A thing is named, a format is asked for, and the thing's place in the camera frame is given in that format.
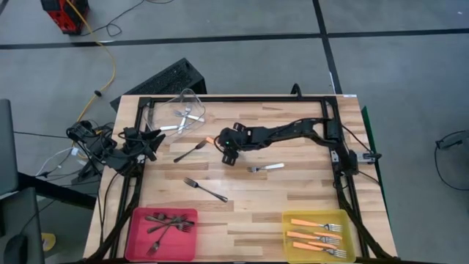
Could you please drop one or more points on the dark grey desk surface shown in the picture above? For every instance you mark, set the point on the dark grey desk surface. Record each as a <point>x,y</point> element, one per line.
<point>22,220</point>

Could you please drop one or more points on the red and black box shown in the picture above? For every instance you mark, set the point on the red and black box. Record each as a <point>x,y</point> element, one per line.
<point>64,16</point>

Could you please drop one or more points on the black computer mouse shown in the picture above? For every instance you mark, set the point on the black computer mouse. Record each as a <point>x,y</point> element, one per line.
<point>15,251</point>

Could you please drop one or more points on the black stand bar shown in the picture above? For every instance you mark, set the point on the black stand bar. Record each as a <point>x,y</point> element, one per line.
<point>55,190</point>

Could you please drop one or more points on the grey flat panel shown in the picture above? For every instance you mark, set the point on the grey flat panel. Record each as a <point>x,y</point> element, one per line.
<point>7,146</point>

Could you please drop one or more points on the green edge panel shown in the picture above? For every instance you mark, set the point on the green edge panel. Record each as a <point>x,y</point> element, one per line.
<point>370,132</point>

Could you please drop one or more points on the yellow round object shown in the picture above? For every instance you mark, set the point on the yellow round object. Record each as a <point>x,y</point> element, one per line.
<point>49,242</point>

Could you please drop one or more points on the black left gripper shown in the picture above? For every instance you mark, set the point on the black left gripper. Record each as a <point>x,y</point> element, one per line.
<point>133,143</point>

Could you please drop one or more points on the yellow plastic bin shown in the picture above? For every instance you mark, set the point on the yellow plastic bin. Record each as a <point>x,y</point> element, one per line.
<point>348,220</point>

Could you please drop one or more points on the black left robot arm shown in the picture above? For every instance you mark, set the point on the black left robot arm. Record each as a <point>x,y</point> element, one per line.
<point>106,154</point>

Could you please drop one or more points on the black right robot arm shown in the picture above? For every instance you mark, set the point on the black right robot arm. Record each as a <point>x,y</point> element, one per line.
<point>293,130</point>

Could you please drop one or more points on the pink plastic bin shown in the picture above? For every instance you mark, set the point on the pink plastic bin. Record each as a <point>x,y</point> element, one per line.
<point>172,245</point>

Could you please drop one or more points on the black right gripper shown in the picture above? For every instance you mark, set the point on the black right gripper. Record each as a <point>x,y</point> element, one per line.
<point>236,141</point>

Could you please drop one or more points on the grey metal bracket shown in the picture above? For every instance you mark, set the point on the grey metal bracket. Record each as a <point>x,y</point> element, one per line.
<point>366,157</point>

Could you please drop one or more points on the clear plastic bin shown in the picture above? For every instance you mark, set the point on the clear plastic bin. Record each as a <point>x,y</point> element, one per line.
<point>161,117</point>

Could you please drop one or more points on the black metal fork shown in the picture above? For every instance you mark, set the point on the black metal fork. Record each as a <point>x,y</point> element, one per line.
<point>186,229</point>
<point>155,229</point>
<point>190,151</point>
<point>185,221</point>
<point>205,190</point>
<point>157,243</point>

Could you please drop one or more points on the black crate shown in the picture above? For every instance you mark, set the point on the black crate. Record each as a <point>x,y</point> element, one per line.
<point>165,82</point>

